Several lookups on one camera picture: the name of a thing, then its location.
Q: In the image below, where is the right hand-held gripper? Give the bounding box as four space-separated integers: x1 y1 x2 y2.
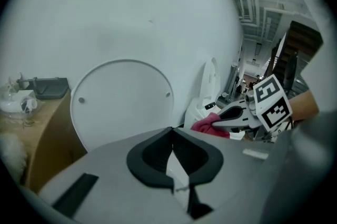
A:
211 74 293 141

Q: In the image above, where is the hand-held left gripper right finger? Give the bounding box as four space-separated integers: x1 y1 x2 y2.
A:
173 128 275 224

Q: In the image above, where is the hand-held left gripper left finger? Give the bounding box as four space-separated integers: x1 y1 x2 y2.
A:
39 127 186 224

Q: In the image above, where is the pink wiping cloth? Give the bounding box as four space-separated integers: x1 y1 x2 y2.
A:
190 112 231 139

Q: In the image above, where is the person's right forearm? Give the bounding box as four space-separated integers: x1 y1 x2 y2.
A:
287 90 321 122

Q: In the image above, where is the white smart toilet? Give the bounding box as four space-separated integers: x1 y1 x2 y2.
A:
185 56 222 129

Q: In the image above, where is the white toilet lid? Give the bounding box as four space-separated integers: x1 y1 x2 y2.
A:
70 59 175 153

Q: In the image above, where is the large cardboard box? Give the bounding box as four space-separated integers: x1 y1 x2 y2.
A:
0 90 88 194

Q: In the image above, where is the dark gray tray device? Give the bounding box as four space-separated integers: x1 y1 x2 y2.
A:
16 76 70 100

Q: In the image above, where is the white fluffy duster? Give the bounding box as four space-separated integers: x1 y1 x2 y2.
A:
0 132 28 184

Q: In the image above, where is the dark wooden staircase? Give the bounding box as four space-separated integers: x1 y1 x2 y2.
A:
270 20 324 93

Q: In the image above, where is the small white box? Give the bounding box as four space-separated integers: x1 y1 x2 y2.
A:
14 89 36 99

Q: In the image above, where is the plastic bag of white parts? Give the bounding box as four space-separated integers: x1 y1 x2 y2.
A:
0 75 41 116

